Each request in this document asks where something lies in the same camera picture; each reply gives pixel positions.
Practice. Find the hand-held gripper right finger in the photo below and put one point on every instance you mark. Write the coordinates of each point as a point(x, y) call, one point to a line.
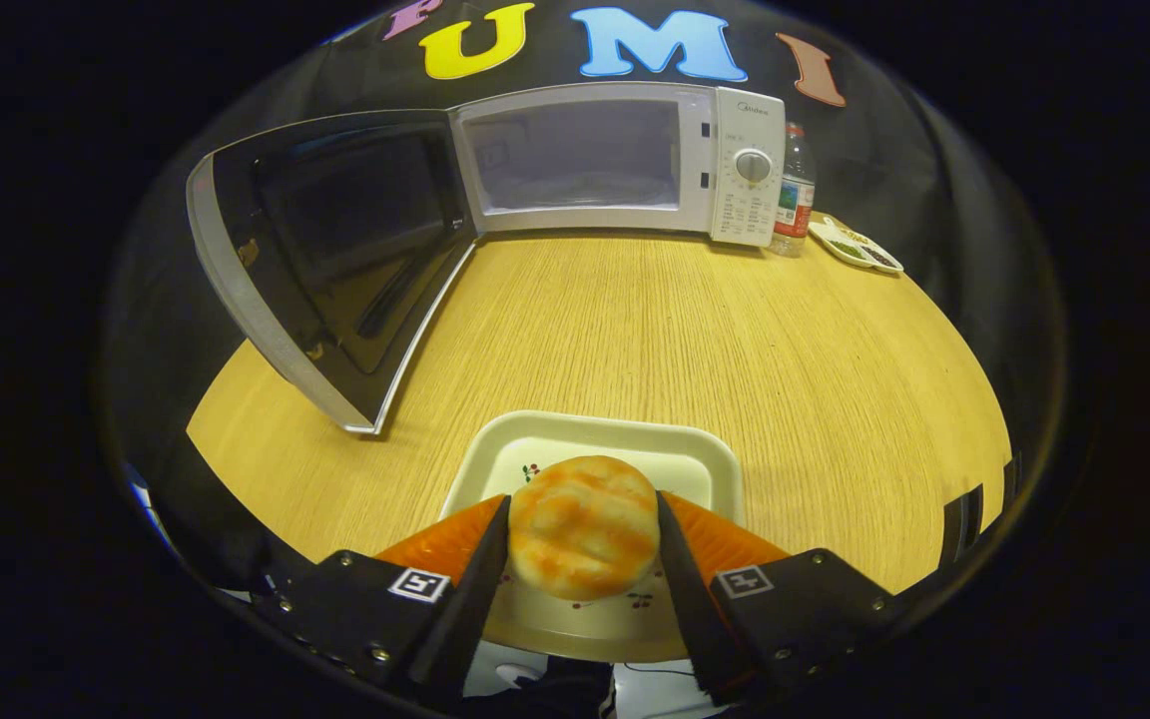
point(695, 609)

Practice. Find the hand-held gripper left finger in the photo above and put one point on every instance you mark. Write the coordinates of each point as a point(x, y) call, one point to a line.
point(470, 609)

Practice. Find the round toasted bun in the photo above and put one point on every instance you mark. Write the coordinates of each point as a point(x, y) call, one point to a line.
point(583, 529)

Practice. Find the white microwave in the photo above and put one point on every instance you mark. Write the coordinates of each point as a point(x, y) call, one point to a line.
point(345, 240)

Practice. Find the white square plate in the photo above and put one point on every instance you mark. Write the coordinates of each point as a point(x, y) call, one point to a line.
point(575, 439)

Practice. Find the white divided dish of beans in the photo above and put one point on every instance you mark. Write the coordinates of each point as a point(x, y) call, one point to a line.
point(860, 248)

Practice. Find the clear bottle with red label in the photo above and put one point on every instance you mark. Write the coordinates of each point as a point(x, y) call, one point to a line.
point(793, 195)

